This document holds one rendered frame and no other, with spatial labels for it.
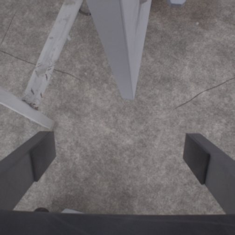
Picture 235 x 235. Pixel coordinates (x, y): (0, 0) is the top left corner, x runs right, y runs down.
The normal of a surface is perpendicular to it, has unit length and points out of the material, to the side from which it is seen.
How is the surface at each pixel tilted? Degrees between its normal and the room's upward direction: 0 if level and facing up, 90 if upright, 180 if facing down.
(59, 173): 0
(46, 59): 0
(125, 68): 90
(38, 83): 0
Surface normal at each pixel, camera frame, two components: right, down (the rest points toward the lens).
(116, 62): -0.18, 0.98
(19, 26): -0.12, -0.14
